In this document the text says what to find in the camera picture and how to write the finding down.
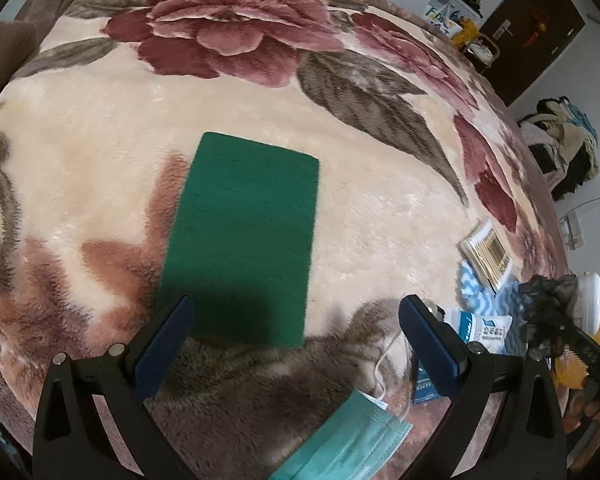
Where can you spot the blue foil packet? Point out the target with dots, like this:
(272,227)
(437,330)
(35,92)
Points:
(424,391)

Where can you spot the teal face mask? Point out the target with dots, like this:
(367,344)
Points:
(350,440)

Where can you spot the green scouring pad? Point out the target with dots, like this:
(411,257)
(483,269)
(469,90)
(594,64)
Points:
(245,230)

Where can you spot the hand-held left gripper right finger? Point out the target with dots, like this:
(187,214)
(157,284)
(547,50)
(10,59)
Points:
(430,350)

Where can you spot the white printed bag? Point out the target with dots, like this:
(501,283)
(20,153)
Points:
(442,12)

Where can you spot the floral plush blanket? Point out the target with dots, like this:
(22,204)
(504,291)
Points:
(105,160)

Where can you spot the white power strip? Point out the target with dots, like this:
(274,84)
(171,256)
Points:
(574,230)

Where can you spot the yellow bag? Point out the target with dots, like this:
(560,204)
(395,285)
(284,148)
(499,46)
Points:
(465,32)

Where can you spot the white packet with blue print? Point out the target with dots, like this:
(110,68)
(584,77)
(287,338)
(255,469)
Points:
(480,330)

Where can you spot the blue white wavy cloth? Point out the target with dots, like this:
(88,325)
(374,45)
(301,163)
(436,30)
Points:
(472,290)

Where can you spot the dark wooden door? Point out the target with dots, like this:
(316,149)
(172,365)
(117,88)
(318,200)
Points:
(530,35)

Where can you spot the clear cotton swab box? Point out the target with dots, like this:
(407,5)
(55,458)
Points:
(486,255)

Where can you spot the pile of clothes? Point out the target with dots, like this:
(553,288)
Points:
(565,145)

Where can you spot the wooden chair with white cloth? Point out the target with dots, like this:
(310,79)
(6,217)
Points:
(484,52)

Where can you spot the white plastic jar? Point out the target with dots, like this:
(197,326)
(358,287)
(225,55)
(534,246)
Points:
(591,295)

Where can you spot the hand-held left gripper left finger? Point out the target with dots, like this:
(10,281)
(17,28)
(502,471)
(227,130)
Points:
(164,347)

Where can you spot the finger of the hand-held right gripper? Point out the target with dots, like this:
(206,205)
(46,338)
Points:
(547,300)

